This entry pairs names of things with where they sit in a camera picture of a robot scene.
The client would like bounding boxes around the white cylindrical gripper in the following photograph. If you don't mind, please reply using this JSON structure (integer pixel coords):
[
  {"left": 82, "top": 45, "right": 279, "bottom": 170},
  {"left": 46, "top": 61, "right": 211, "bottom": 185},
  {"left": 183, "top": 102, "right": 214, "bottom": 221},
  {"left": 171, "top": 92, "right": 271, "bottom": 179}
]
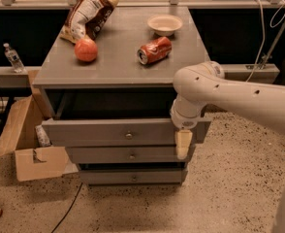
[{"left": 170, "top": 95, "right": 206, "bottom": 159}]

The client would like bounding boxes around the grey top drawer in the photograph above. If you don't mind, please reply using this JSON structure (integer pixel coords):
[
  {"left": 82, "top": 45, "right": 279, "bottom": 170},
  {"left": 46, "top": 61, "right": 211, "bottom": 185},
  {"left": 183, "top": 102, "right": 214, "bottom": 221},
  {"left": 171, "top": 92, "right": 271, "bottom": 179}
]
[{"left": 41, "top": 116, "right": 213, "bottom": 148}]

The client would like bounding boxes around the grey drawer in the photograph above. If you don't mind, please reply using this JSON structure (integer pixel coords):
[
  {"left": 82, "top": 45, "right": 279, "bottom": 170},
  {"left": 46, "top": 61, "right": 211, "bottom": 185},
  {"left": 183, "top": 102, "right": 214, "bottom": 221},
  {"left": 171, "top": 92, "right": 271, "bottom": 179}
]
[
  {"left": 66, "top": 146, "right": 194, "bottom": 164},
  {"left": 41, "top": 116, "right": 213, "bottom": 148},
  {"left": 79, "top": 169, "right": 187, "bottom": 185}
]

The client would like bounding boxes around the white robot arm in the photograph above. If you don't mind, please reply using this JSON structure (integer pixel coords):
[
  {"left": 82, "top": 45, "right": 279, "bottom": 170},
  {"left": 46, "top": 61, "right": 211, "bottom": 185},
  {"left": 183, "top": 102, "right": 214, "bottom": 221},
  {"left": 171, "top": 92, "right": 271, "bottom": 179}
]
[{"left": 171, "top": 62, "right": 285, "bottom": 233}]

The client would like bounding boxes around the grey bottom drawer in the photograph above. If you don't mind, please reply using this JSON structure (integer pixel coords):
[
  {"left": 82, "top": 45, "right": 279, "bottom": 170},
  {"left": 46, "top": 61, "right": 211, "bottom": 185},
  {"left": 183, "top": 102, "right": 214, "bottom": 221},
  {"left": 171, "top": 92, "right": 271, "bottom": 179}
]
[{"left": 79, "top": 169, "right": 187, "bottom": 185}]

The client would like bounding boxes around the grey drawer cabinet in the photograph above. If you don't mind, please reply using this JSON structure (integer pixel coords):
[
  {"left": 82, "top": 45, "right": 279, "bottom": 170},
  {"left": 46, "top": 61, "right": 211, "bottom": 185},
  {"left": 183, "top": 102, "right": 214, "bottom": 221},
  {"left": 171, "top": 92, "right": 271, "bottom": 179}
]
[{"left": 33, "top": 7, "right": 210, "bottom": 173}]

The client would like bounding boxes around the grey middle drawer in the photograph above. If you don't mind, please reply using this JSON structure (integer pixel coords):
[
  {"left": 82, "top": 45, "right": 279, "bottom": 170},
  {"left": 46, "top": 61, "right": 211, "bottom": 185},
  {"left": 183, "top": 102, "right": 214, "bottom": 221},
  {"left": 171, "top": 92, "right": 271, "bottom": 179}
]
[{"left": 66, "top": 146, "right": 194, "bottom": 164}]

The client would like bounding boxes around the open cardboard box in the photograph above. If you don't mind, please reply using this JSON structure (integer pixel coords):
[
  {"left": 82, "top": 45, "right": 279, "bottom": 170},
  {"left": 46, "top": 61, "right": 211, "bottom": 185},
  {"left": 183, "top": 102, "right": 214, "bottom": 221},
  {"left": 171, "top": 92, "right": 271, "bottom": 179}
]
[{"left": 0, "top": 71, "right": 78, "bottom": 182}]

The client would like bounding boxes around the red soda can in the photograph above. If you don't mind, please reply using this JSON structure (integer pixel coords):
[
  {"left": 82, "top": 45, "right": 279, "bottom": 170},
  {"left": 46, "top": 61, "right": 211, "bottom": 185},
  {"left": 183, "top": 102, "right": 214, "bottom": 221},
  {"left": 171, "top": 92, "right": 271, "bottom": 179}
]
[{"left": 137, "top": 37, "right": 172, "bottom": 65}]

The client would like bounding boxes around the white bowl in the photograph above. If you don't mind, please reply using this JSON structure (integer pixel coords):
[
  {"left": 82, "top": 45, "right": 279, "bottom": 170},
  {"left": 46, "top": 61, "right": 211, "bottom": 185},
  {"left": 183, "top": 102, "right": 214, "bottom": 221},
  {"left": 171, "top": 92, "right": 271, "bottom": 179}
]
[{"left": 147, "top": 15, "right": 183, "bottom": 36}]

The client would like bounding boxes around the orange ball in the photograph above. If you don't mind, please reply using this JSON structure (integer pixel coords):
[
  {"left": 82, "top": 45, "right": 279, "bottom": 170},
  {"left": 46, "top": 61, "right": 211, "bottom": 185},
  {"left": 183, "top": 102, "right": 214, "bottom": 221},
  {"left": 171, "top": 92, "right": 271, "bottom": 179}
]
[{"left": 75, "top": 39, "right": 98, "bottom": 62}]

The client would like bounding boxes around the can inside cardboard box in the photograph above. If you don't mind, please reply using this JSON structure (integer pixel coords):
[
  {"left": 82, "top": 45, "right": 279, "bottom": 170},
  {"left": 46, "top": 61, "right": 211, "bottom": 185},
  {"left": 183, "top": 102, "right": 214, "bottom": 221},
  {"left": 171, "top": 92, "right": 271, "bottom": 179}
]
[{"left": 35, "top": 125, "right": 51, "bottom": 148}]

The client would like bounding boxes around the brown chip bag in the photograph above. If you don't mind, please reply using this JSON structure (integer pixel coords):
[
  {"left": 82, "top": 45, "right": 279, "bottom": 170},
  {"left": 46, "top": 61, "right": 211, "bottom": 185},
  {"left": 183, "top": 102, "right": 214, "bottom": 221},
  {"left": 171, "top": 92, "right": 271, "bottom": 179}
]
[{"left": 60, "top": 0, "right": 119, "bottom": 44}]

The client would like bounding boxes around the clear water bottle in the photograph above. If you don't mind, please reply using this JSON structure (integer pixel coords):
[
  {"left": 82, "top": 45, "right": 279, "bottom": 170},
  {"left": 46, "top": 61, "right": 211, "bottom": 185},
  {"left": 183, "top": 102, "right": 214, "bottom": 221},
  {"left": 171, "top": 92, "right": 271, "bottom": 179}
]
[{"left": 3, "top": 43, "right": 24, "bottom": 73}]

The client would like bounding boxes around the black floor cable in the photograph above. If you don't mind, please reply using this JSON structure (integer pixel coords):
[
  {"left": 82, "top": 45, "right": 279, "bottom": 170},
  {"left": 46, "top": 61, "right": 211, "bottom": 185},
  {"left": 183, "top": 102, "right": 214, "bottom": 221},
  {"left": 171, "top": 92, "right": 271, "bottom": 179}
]
[{"left": 50, "top": 182, "right": 84, "bottom": 233}]

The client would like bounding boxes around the metal railing post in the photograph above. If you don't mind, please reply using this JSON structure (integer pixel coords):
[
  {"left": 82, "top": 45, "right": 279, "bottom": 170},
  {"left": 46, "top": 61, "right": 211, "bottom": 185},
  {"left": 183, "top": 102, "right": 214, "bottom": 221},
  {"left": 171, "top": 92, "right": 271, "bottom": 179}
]
[{"left": 258, "top": 18, "right": 285, "bottom": 69}]

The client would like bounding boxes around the white cable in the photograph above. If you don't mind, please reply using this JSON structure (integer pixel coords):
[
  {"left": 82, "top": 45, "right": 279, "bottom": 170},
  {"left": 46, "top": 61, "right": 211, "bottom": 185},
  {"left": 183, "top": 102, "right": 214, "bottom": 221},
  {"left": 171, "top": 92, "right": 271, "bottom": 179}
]
[{"left": 244, "top": 0, "right": 285, "bottom": 83}]

